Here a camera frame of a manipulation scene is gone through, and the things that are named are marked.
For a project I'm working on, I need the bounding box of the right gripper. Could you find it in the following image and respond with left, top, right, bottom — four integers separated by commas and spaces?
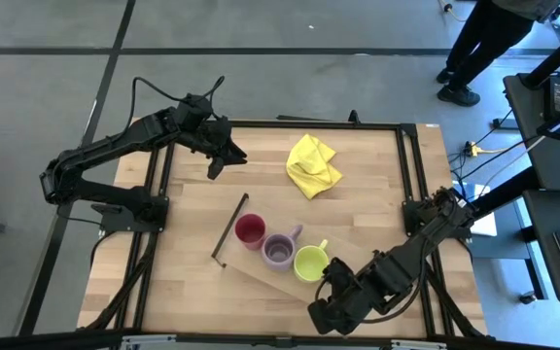
307, 259, 362, 336

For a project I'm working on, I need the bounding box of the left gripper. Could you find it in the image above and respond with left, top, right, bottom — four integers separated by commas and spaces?
192, 116, 249, 180

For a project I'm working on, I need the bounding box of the yellow sponge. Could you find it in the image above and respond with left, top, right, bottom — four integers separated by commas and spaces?
293, 238, 331, 284

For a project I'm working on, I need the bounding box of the ribbed mauve ceramic mug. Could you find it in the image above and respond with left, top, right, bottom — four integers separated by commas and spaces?
260, 224, 304, 273

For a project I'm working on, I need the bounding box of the red plastic cup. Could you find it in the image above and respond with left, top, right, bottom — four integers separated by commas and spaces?
233, 212, 267, 252

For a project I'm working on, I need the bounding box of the yellow cloth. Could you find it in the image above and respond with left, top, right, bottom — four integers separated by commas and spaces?
285, 133, 344, 201

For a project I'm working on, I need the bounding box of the white paper sheet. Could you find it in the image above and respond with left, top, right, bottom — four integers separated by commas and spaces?
452, 180, 499, 238

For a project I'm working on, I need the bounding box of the black gantry beam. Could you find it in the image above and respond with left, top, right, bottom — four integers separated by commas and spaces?
469, 166, 542, 221
520, 17, 560, 89

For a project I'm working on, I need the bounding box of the yellow power strip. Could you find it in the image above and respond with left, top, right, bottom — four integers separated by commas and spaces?
463, 140, 486, 158

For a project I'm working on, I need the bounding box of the person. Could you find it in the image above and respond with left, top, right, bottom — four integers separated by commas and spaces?
435, 0, 560, 108

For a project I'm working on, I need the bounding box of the black aluminium table frame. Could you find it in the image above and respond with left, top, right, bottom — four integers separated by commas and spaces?
79, 118, 488, 341

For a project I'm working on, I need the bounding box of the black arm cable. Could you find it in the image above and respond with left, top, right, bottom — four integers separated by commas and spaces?
122, 75, 227, 142

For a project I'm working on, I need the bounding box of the black overhead rig rail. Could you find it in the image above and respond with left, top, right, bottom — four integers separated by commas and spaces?
0, 329, 560, 350

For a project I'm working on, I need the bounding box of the yellow extension cable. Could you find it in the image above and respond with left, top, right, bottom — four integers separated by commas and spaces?
437, 0, 462, 23

